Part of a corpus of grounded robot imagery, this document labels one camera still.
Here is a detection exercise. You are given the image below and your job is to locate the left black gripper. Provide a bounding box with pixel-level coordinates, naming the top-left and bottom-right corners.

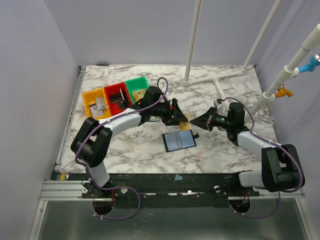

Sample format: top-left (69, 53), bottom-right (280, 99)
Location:
top-left (150, 98), bottom-right (188, 127)

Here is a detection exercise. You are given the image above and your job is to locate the gold beige credit card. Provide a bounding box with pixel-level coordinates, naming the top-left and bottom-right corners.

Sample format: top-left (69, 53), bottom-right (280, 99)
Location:
top-left (179, 113), bottom-right (192, 131)

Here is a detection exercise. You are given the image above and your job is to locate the black leather card holder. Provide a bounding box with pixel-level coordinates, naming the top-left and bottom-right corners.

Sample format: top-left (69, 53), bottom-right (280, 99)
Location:
top-left (162, 129), bottom-right (200, 153)

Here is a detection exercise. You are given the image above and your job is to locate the white vip card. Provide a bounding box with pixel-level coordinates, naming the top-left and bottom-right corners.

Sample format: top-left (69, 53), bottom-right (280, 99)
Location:
top-left (95, 97), bottom-right (108, 111)

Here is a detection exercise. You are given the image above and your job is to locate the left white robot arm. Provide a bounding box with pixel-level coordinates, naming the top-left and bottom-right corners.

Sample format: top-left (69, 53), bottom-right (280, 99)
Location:
top-left (70, 86), bottom-right (188, 198)

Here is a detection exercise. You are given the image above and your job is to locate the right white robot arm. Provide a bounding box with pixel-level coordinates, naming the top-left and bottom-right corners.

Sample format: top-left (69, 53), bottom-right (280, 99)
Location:
top-left (190, 102), bottom-right (305, 196)

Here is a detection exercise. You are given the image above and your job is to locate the beige card in green bin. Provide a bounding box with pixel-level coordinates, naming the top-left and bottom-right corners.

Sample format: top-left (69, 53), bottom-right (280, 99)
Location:
top-left (131, 88), bottom-right (146, 103)

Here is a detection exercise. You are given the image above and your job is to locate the black card in red bin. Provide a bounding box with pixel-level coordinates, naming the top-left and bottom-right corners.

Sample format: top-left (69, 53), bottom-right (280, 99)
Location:
top-left (109, 93), bottom-right (124, 104)

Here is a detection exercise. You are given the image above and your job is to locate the card in yellow bin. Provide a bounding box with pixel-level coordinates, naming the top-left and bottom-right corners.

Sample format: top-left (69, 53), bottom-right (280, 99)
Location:
top-left (89, 104), bottom-right (104, 119)

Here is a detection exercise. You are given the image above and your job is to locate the green plastic bin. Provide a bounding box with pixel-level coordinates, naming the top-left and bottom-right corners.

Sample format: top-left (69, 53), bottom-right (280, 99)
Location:
top-left (124, 76), bottom-right (149, 104)

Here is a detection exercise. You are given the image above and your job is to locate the red plastic bin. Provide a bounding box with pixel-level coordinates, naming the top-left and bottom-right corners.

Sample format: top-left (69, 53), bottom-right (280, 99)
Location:
top-left (104, 82), bottom-right (132, 116)

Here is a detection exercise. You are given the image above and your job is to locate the yellow pipe fitting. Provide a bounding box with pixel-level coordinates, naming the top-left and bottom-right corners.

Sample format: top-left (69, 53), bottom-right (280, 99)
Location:
top-left (274, 84), bottom-right (293, 99)

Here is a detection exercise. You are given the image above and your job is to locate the yellow plastic bin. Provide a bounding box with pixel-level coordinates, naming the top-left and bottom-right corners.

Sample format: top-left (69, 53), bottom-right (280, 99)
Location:
top-left (82, 88), bottom-right (112, 120)

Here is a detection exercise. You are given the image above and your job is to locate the white pipe with blue fitting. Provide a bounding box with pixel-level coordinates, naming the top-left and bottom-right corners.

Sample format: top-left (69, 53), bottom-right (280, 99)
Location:
top-left (249, 24), bottom-right (320, 117)

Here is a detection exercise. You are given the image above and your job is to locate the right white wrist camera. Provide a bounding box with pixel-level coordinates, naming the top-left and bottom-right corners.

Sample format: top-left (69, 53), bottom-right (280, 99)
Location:
top-left (214, 98), bottom-right (225, 111)

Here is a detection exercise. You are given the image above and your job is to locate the white pvc pipe frame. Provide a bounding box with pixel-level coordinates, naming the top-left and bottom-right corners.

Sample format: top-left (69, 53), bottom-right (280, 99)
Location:
top-left (182, 0), bottom-right (282, 102)

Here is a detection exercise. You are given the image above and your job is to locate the black metal base rail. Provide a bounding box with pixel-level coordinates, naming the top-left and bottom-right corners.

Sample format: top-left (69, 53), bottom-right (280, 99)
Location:
top-left (66, 173), bottom-right (259, 209)

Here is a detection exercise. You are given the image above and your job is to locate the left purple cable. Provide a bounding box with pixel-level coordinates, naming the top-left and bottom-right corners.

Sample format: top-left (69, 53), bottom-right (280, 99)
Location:
top-left (75, 76), bottom-right (171, 221)

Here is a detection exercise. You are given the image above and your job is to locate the aluminium extrusion rail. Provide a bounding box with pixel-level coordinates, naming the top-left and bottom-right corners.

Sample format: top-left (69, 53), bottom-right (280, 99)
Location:
top-left (40, 180), bottom-right (305, 202)

